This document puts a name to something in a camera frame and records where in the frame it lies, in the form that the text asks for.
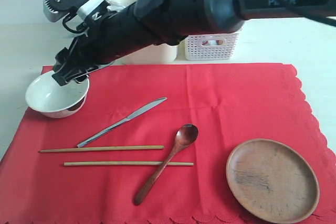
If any brown wooden plate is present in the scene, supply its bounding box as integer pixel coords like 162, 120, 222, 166
226, 138, 320, 223

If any white perforated plastic basket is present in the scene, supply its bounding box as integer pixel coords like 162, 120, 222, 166
184, 31, 239, 61

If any dark wooden spoon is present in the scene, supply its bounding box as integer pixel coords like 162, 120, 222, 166
134, 124, 198, 206

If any wooden chopstick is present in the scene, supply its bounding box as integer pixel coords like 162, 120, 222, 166
64, 162, 194, 167
39, 145, 164, 153

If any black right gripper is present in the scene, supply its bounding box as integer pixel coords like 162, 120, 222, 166
52, 11, 137, 86

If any white ceramic bowl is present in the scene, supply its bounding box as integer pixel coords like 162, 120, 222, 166
25, 71, 90, 119

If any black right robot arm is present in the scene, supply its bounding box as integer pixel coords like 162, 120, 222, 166
44, 0, 335, 86

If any red tablecloth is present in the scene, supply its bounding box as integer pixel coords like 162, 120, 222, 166
1, 63, 335, 223

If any silver table knife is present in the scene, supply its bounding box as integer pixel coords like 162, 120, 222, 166
77, 97, 167, 148

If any cream plastic bin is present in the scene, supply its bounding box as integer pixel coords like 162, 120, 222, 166
108, 0, 177, 65

